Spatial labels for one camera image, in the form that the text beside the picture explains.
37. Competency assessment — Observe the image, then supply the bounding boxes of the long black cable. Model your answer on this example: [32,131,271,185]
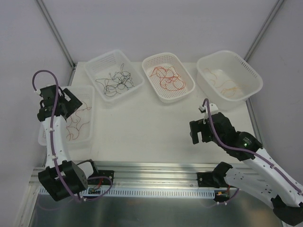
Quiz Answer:
[110,63,135,92]

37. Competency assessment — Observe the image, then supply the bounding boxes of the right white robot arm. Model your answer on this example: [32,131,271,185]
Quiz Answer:
[189,112,303,226]

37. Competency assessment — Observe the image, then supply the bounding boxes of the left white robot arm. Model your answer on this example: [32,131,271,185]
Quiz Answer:
[37,85,99,201]

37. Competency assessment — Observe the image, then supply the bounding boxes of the large white perforated basket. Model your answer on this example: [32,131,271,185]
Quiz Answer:
[38,85,96,146]

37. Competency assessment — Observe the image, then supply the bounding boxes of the solid white plastic bin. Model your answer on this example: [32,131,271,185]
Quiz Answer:
[196,50,263,111]

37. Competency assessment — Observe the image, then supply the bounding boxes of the translucent white perforated basket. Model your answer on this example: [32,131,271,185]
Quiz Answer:
[84,50,145,104]

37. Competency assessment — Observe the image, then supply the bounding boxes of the oval white perforated basket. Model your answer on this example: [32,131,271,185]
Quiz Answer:
[142,52,196,104]

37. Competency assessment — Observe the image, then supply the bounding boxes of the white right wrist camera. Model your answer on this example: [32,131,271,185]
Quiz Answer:
[199,103,219,118]

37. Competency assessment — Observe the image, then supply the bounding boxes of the yellow cables in bin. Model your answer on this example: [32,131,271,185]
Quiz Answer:
[203,68,248,95]

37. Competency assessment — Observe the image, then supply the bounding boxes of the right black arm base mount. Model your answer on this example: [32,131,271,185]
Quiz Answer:
[196,172,228,188]

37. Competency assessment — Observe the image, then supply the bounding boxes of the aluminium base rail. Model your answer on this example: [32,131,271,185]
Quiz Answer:
[29,160,261,190]

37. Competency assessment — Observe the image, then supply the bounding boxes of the orange cables in oval basket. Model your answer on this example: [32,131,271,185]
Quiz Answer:
[149,65,187,92]

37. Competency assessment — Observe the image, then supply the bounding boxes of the aluminium frame post left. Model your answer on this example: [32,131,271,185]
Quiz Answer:
[35,0,76,70]

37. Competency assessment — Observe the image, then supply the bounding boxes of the aluminium frame post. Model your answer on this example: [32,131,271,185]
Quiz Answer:
[35,0,76,70]
[244,0,285,62]

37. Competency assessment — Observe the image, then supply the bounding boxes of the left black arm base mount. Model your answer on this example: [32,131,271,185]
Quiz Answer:
[88,170,115,186]

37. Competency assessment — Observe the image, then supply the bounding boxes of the white slotted cable duct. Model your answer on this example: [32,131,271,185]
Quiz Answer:
[39,186,216,199]

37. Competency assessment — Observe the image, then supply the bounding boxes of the aluminium frame post right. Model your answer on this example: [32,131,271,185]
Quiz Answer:
[244,0,285,62]

